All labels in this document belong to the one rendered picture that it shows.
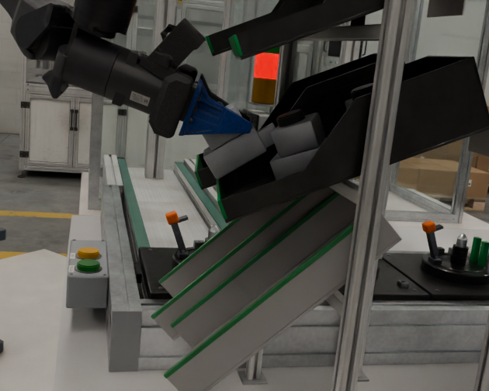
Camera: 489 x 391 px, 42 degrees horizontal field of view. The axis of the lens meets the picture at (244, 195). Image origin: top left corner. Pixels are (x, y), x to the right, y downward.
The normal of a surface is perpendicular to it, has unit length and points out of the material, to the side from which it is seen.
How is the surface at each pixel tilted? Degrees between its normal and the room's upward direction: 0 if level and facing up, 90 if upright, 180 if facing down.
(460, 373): 0
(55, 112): 90
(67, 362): 0
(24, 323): 0
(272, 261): 90
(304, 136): 99
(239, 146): 91
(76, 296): 90
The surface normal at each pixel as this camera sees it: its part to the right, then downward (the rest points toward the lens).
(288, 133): -0.29, 0.33
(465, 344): 0.22, 0.23
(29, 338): 0.10, -0.97
